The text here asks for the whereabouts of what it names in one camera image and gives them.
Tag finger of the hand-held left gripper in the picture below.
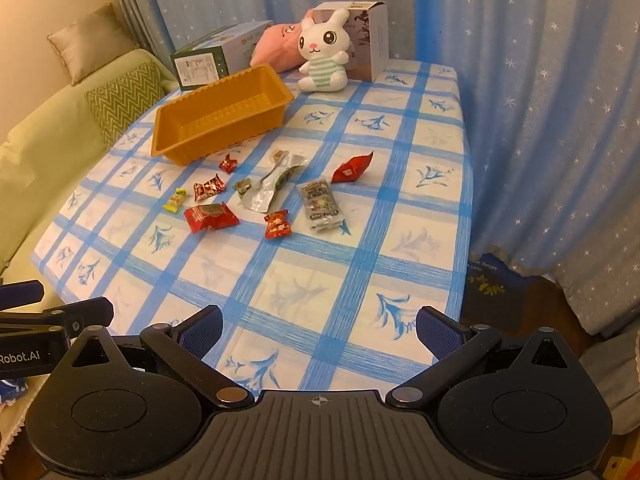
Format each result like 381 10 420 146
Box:
0 296 115 342
0 280 45 307

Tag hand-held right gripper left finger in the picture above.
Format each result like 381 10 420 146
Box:
47 305 256 409

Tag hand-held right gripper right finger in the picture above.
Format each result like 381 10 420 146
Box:
384 305 595 409

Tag large red packet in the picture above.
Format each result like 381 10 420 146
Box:
184 202 240 233

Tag red-orange candy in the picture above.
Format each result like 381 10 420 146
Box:
264 208 293 240

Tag dark red candy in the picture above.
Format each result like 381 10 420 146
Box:
193 174 226 202

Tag silver foil snack wrapper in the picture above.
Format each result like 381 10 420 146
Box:
237 150 308 212

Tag grey snack packet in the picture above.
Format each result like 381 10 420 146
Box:
299 176 347 232

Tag red pillow snack packet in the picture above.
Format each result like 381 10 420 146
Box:
331 151 375 183

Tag yellow plastic tray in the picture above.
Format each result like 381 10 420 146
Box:
151 64 296 167

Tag dark blue floor mat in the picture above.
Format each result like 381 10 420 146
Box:
460 255 543 333

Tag cream lace-trimmed cloth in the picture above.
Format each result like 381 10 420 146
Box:
0 377 51 461

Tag blue checked floral tablecloth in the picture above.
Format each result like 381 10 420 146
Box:
31 57 475 393

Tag light green sofa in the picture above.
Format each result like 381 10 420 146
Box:
0 47 180 281

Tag light grey fabric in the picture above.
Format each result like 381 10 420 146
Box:
580 322 640 436

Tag green zigzag cushion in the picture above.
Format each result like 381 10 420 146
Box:
85 62 173 150

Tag beige satin cushion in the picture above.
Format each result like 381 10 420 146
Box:
47 3 132 86

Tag blue star curtain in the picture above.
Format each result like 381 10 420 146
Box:
142 0 640 336

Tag green and white carton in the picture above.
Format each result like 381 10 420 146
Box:
170 21 274 92

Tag pink plush toy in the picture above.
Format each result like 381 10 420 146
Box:
250 17 317 72

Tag white and grey carton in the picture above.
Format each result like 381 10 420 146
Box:
309 1 390 82

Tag grey curtain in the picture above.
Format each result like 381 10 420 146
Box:
107 0 166 63

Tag white rabbit plush toy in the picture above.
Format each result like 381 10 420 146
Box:
297 8 351 92

